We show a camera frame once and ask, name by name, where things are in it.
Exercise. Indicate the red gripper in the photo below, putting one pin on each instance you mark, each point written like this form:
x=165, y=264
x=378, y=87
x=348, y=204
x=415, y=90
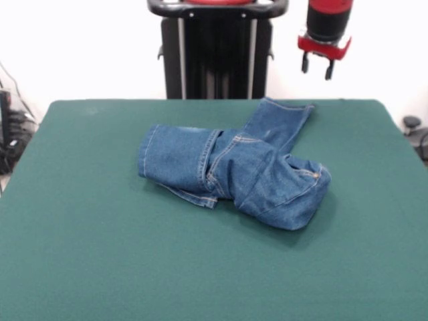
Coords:
x=322, y=49

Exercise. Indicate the black equipment box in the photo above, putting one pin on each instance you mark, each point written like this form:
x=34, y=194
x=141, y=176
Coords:
x=4, y=107

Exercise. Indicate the blue denim jeans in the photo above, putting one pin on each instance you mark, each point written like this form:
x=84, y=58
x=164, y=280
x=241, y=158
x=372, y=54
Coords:
x=240, y=174

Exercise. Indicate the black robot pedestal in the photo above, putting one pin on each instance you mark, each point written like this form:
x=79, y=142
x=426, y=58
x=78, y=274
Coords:
x=217, y=50

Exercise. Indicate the dark green table cloth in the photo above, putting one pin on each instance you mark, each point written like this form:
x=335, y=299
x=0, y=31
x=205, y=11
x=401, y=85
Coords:
x=100, y=261

